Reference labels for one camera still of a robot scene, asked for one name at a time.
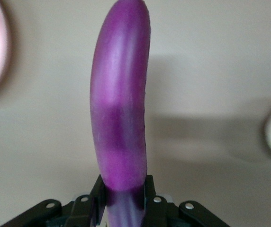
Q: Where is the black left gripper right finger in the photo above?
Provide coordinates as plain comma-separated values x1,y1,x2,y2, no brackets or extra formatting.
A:
142,175,231,227

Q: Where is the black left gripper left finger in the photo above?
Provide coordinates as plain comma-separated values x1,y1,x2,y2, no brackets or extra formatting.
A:
0,175,109,227

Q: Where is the long purple eggplant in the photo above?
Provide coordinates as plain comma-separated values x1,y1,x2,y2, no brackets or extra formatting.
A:
90,0,155,227

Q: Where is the brown table cover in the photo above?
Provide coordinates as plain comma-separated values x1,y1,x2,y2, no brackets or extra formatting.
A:
0,0,271,227

